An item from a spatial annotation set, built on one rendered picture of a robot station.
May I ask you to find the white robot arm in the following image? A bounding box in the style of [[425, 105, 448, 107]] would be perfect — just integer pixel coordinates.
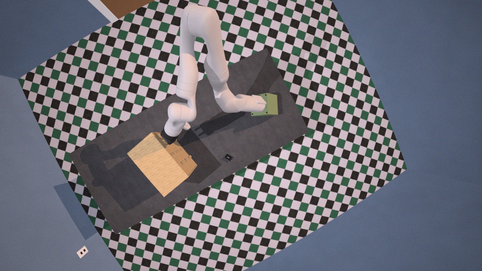
[[167, 5, 266, 132]]

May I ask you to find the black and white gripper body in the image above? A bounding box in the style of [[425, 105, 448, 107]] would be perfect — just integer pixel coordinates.
[[160, 122, 191, 145]]

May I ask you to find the light wooden chest of drawers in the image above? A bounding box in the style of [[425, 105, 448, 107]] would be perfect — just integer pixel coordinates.
[[127, 132, 197, 197]]

